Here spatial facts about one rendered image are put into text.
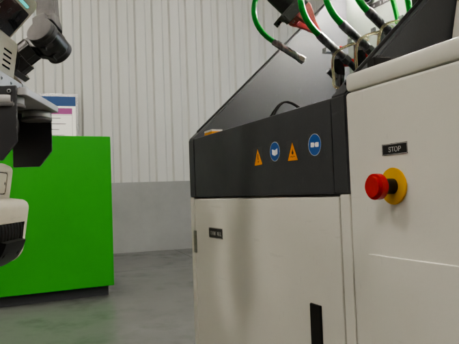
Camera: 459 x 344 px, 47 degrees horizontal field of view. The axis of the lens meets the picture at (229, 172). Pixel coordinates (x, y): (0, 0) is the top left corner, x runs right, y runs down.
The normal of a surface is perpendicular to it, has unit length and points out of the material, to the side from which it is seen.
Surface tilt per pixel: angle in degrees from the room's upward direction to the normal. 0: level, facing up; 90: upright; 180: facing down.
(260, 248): 90
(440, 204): 90
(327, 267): 90
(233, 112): 90
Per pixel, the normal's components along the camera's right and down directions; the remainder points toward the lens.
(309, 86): 0.43, -0.05
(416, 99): -0.90, 0.01
